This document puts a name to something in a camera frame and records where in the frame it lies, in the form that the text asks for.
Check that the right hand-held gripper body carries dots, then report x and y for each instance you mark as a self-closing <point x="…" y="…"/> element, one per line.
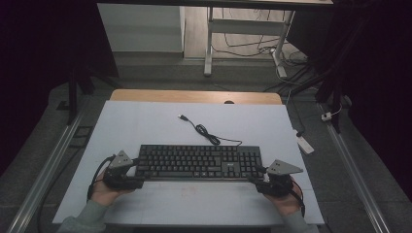
<point x="279" y="184"/>

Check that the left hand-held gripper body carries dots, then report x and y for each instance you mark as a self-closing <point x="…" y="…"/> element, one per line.
<point x="117" y="171"/>

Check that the black keyboard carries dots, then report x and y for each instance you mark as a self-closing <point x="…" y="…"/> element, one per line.
<point x="197" y="161"/>

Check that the person's right hand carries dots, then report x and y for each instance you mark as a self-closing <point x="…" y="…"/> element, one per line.
<point x="286" y="204"/>

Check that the person's left hand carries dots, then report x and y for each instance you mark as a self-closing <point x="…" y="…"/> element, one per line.
<point x="105" y="194"/>

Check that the white board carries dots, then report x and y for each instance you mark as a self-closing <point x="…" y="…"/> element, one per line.
<point x="162" y="123"/>

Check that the white power strip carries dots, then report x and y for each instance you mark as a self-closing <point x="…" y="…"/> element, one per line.
<point x="305" y="144"/>

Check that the small white adapter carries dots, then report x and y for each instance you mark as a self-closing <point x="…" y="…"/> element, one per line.
<point x="326" y="116"/>

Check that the wooden table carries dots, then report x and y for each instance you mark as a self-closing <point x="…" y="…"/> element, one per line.
<point x="194" y="96"/>

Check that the black stand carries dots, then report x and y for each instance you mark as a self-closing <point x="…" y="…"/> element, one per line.
<point x="333" y="84"/>
<point x="73" y="93"/>

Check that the white cabinet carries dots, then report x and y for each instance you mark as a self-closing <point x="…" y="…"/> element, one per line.
<point x="142" y="29"/>

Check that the white-legged desk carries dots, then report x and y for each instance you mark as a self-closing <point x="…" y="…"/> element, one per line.
<point x="246" y="26"/>

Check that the aluminium rail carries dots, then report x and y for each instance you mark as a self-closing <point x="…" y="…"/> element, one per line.
<point x="45" y="171"/>
<point x="356" y="174"/>

